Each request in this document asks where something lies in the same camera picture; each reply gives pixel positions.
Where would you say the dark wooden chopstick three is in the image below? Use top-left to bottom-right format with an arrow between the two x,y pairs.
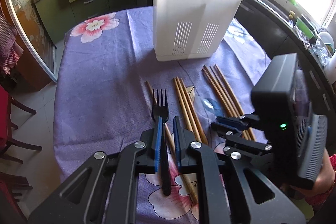
213,64 -> 257,142

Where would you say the white plastic utensil holder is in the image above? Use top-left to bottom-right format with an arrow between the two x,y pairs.
153,0 -> 242,61

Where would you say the person right hand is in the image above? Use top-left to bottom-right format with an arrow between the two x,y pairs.
291,149 -> 335,197

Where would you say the light bamboo chopstick three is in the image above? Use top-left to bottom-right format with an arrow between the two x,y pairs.
180,79 -> 209,145

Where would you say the light bamboo chopstick two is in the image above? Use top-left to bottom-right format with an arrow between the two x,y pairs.
177,78 -> 202,142

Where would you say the single brown chopstick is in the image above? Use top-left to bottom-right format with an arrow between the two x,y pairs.
146,80 -> 199,205

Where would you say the red wooden chair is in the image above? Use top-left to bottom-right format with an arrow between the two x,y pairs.
1,88 -> 43,221

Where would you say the black plastic fork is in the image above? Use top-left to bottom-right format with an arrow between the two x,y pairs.
151,89 -> 171,197

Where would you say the purple floral tablecloth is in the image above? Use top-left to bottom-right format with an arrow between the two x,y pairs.
53,6 -> 274,224

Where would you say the dark wooden chopstick one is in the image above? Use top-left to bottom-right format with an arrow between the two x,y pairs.
202,68 -> 249,139

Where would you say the light bamboo chopstick one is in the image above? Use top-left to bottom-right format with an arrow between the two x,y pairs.
174,77 -> 192,132

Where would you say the dark wooden chopstick two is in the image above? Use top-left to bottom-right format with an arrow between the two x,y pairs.
204,65 -> 253,140

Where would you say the checked hanging apron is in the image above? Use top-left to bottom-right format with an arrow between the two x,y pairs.
0,6 -> 23,75

